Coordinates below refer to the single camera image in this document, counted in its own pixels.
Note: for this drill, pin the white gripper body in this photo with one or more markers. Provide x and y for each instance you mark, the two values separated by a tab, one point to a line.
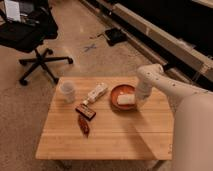
126	99

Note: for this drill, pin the orange ceramic bowl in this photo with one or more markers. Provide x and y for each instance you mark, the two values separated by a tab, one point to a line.
119	90

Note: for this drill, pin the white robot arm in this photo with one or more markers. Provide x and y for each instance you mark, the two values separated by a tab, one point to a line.
192	146

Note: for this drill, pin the white tube package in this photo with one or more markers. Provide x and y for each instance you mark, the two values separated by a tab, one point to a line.
97	92

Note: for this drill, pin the wooden table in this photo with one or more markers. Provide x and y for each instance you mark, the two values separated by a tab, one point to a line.
142	134

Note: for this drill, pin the dark chocolate bar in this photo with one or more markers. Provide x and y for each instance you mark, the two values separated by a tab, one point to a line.
85	111

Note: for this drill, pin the red snack packet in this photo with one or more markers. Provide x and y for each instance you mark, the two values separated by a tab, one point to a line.
83	125

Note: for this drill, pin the translucent plastic cup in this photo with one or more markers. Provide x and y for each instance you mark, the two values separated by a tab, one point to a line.
67	89

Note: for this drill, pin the black object on floor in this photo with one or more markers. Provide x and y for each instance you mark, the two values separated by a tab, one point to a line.
115	36

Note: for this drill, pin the black office chair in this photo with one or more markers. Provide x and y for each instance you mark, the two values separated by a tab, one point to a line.
36	25

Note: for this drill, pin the white paper sheet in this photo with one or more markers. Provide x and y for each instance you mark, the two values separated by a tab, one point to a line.
12	10

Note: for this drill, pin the long white rail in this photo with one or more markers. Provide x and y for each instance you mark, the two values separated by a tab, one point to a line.
181	31

